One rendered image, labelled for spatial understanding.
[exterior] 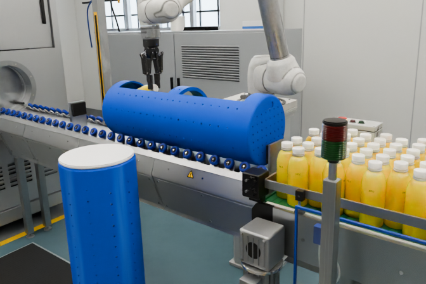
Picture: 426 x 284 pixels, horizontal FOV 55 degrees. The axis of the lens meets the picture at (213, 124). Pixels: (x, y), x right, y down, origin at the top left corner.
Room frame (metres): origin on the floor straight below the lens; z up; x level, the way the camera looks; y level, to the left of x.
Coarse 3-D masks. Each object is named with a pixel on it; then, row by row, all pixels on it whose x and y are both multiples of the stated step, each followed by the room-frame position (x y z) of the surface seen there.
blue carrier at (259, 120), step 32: (128, 96) 1.89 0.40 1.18; (160, 96) 1.77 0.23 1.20; (192, 96) 1.68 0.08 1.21; (256, 96) 1.53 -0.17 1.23; (128, 128) 1.87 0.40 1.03; (160, 128) 1.72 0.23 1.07; (192, 128) 1.60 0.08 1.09; (224, 128) 1.50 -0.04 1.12; (256, 128) 1.47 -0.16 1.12; (256, 160) 1.47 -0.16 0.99
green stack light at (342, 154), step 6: (324, 144) 0.98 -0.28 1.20; (330, 144) 0.97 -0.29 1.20; (336, 144) 0.97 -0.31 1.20; (342, 144) 0.97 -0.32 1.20; (324, 150) 0.98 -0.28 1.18; (330, 150) 0.97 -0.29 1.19; (336, 150) 0.97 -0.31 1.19; (342, 150) 0.97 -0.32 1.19; (324, 156) 0.98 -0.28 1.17; (330, 156) 0.97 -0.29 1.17; (336, 156) 0.97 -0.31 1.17; (342, 156) 0.97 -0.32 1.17
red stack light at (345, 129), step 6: (324, 126) 0.99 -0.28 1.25; (330, 126) 0.97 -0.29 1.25; (342, 126) 0.97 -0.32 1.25; (324, 132) 0.99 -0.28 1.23; (330, 132) 0.97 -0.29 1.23; (336, 132) 0.97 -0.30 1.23; (342, 132) 0.97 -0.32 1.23; (324, 138) 0.99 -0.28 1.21; (330, 138) 0.97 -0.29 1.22; (336, 138) 0.97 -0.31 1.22; (342, 138) 0.97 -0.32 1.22
